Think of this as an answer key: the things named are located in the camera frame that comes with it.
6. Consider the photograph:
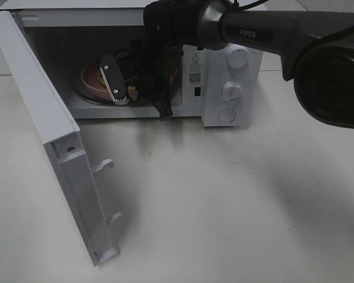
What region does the white dial knob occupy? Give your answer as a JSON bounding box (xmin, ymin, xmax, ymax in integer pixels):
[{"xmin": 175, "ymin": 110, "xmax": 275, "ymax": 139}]
[
  {"xmin": 222, "ymin": 81, "xmax": 242, "ymax": 102},
  {"xmin": 226, "ymin": 44, "xmax": 249, "ymax": 69}
]

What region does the round door release button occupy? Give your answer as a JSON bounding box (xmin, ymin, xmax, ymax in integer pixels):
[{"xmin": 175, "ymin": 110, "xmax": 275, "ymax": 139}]
[{"xmin": 218, "ymin": 108, "xmax": 236, "ymax": 123}]

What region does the pink plate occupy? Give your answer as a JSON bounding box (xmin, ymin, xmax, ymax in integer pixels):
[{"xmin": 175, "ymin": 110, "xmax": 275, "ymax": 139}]
[{"xmin": 80, "ymin": 57, "xmax": 178, "ymax": 103}]

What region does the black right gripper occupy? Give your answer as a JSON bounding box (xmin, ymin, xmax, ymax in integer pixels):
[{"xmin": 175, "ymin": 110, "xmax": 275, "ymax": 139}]
[{"xmin": 123, "ymin": 40, "xmax": 180, "ymax": 121}]

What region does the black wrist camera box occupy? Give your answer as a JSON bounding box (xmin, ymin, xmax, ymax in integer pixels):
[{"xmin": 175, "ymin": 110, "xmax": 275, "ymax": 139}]
[{"xmin": 99, "ymin": 55, "xmax": 129, "ymax": 106}]

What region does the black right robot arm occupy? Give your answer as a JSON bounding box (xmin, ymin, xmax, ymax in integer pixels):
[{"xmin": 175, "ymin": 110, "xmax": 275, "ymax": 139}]
[{"xmin": 135, "ymin": 1, "xmax": 354, "ymax": 129}]

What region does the white microwave oven body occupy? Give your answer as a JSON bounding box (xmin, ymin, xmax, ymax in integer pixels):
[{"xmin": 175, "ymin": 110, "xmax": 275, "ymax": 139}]
[{"xmin": 0, "ymin": 1, "xmax": 263, "ymax": 127}]

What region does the toast sandwich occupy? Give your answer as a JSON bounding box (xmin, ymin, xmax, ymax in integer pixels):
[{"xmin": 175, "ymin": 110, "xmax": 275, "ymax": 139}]
[{"xmin": 97, "ymin": 51, "xmax": 139, "ymax": 106}]

